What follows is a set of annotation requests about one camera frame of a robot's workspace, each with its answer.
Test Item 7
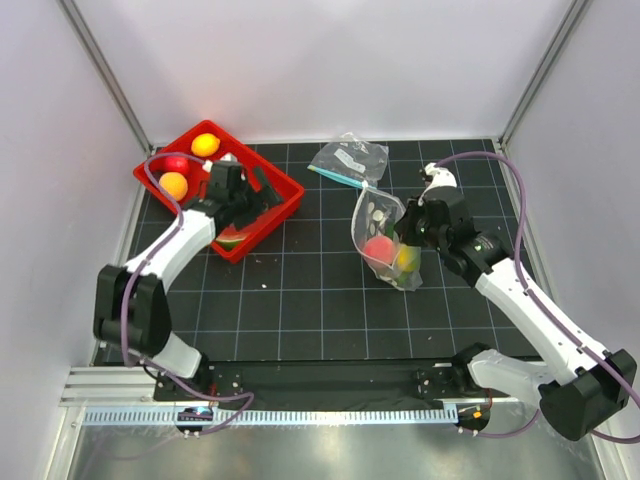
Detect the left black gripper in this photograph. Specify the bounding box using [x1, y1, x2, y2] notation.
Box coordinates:
[229, 166, 284, 230]

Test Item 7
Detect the small yellow-green toy fruit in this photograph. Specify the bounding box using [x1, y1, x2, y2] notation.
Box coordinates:
[395, 244, 421, 273]

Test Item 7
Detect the green toy cucumber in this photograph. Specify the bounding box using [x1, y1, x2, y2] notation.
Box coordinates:
[383, 221, 399, 242]

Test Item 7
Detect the white-spotted clear zip bag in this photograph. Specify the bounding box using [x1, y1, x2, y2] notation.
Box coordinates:
[351, 185, 422, 291]

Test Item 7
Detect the pink toy peach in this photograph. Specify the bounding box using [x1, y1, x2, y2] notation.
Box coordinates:
[363, 235, 396, 265]

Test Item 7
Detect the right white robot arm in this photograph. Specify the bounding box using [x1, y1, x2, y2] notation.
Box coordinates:
[394, 187, 639, 441]

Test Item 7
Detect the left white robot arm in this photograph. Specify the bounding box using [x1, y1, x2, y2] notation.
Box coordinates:
[93, 160, 282, 400]

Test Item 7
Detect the blue-zipper clear zip bag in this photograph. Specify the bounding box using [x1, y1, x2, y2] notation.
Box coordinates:
[308, 132, 389, 188]

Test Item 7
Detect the toy watermelon slice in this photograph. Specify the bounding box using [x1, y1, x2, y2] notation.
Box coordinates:
[214, 226, 249, 251]

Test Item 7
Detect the yellow toy lemon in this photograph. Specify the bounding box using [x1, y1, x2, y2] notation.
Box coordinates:
[191, 133, 221, 157]

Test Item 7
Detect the red plastic tray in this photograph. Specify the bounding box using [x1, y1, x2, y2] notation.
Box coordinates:
[133, 120, 305, 263]

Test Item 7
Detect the orange toy fruit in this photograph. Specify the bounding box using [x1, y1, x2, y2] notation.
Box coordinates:
[159, 172, 189, 202]

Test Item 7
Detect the red toy apple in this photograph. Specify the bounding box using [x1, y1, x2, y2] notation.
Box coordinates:
[161, 155, 191, 176]

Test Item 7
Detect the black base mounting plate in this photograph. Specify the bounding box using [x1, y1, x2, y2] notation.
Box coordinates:
[153, 357, 511, 412]

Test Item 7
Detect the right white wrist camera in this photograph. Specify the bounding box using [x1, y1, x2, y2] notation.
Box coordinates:
[418, 163, 457, 204]

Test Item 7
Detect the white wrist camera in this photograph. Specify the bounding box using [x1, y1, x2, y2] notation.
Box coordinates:
[202, 153, 237, 173]
[418, 163, 457, 204]

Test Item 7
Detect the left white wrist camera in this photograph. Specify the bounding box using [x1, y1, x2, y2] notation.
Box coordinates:
[202, 153, 237, 173]

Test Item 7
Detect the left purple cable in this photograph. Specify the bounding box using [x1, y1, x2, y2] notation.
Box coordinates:
[121, 152, 256, 435]

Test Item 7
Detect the purple cable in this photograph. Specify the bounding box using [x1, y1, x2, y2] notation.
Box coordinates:
[121, 152, 256, 435]
[434, 151, 640, 444]

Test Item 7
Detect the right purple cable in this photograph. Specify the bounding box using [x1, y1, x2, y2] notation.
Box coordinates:
[434, 151, 640, 444]

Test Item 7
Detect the slotted cable duct strip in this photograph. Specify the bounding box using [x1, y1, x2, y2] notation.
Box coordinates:
[82, 404, 458, 428]

